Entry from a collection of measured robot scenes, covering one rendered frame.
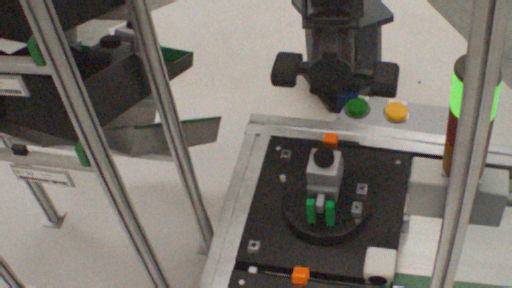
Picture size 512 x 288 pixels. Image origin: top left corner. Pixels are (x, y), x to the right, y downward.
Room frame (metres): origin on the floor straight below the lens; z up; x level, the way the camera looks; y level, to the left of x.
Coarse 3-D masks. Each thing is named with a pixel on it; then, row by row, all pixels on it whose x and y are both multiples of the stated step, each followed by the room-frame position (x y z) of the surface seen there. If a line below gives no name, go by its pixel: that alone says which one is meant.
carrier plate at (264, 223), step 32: (352, 160) 0.71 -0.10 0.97; (384, 160) 0.70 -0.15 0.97; (256, 192) 0.67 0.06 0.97; (384, 192) 0.64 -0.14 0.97; (256, 224) 0.61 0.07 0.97; (384, 224) 0.58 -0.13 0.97; (256, 256) 0.55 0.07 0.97; (288, 256) 0.54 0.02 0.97; (320, 256) 0.54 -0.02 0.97; (352, 256) 0.53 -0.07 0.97
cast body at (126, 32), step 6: (126, 24) 0.78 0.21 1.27; (120, 30) 0.77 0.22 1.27; (126, 30) 0.76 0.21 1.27; (132, 30) 0.76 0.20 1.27; (120, 36) 0.76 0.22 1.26; (126, 36) 0.75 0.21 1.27; (132, 36) 0.75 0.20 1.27; (132, 42) 0.74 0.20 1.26; (132, 48) 0.74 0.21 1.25; (138, 48) 0.74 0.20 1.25; (138, 54) 0.74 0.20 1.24
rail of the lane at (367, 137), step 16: (256, 128) 0.81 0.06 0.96; (272, 128) 0.81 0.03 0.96; (288, 128) 0.80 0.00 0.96; (304, 128) 0.80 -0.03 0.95; (320, 128) 0.79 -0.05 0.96; (336, 128) 0.79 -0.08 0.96; (352, 128) 0.78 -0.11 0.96; (368, 128) 0.78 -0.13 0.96; (384, 128) 0.78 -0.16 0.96; (352, 144) 0.74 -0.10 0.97; (368, 144) 0.75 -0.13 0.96; (384, 144) 0.74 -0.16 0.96; (400, 144) 0.74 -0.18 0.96; (416, 144) 0.73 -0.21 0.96; (432, 144) 0.73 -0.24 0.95
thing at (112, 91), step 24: (72, 48) 0.72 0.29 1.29; (168, 48) 0.78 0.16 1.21; (120, 72) 0.62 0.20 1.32; (144, 72) 0.66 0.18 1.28; (168, 72) 0.70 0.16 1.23; (48, 96) 0.57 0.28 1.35; (96, 96) 0.57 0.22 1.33; (120, 96) 0.61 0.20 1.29; (144, 96) 0.64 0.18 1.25; (24, 120) 0.57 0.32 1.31; (48, 120) 0.56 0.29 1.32
